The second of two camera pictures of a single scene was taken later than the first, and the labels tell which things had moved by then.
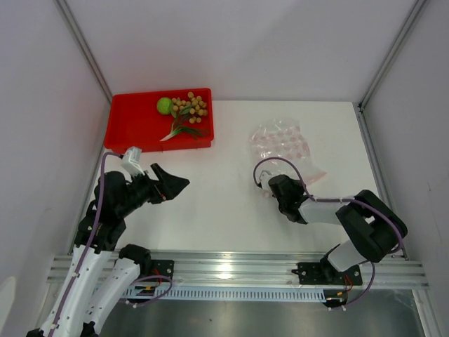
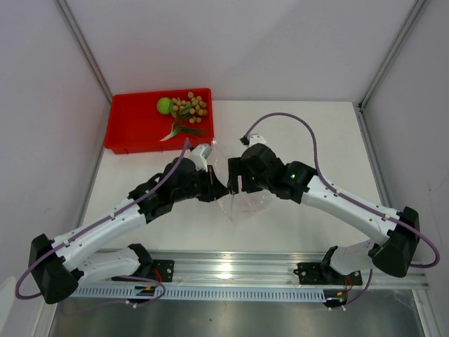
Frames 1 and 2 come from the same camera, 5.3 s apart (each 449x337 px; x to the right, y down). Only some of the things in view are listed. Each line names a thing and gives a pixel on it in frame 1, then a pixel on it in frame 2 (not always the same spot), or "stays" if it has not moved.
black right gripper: [297, 184] -> [237, 168]
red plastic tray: [135, 121] stays
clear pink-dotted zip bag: [280, 146] -> [235, 205]
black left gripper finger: [168, 186] -> [217, 188]
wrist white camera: [131, 161] -> [198, 155]
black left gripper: [325, 273] stays
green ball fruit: [164, 105] stays
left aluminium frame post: [85, 49] stays
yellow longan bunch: [195, 106] stays
